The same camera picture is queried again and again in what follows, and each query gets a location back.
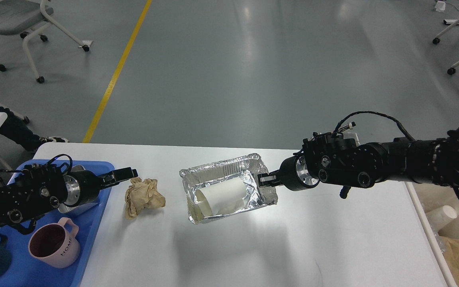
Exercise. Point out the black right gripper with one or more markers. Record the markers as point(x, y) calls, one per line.
point(293, 174)

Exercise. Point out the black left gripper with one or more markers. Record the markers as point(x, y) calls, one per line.
point(84, 186)

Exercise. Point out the white paper cup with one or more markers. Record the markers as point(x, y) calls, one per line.
point(221, 198)

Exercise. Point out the aluminium foil container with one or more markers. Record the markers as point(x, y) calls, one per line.
point(245, 167)

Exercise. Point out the pink HOME mug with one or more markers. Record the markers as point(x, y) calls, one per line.
point(56, 243)

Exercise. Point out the stainless steel rectangular tray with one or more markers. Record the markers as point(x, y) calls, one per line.
point(75, 211)

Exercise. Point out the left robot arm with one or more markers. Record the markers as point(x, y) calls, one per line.
point(40, 188)

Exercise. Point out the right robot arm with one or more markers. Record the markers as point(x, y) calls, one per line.
point(331, 158)

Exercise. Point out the person in beige hoodie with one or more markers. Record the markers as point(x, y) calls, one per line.
point(16, 130)

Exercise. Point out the beige plastic bin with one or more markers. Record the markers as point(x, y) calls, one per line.
point(427, 198)

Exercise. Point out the small white cup in bin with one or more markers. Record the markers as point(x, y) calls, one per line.
point(441, 217)

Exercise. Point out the grey office chair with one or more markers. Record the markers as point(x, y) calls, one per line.
point(30, 19)

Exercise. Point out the white power adapter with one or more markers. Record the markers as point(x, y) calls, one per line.
point(440, 6)

